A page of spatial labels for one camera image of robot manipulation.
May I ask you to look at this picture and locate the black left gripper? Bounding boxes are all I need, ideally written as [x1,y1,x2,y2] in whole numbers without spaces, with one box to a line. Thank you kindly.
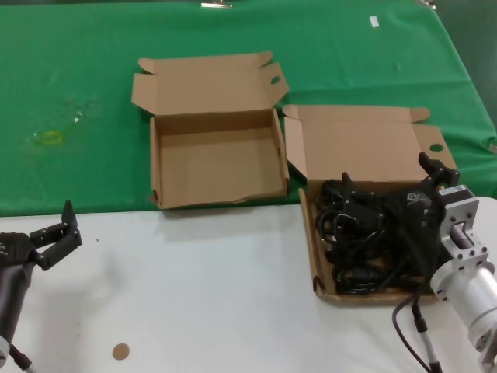
[0,200,84,272]

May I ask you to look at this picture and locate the green tablecloth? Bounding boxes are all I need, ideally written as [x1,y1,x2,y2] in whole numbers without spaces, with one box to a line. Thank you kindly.
[0,0,497,218]

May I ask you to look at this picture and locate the cardboard box with round-holed lid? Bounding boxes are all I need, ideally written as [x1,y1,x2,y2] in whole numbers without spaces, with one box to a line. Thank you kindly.
[282,103,457,308]

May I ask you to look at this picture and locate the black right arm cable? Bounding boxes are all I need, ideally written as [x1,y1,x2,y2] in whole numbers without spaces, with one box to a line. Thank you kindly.
[391,279,443,373]

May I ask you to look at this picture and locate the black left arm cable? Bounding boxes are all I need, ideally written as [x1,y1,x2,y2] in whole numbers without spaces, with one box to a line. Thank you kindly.
[7,343,38,373]

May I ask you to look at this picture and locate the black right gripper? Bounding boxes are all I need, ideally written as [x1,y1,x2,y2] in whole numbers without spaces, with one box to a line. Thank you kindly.
[340,152,461,274]

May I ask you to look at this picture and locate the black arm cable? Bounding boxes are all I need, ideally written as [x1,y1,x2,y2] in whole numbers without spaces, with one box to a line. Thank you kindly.
[7,343,38,373]
[391,279,443,373]

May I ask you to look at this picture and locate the cardboard box with slotted lid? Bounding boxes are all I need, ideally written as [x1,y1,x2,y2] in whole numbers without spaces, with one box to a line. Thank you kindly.
[130,50,291,211]

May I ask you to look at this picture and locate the tangled black power cables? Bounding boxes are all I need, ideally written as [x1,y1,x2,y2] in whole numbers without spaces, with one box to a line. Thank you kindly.
[315,178,440,295]

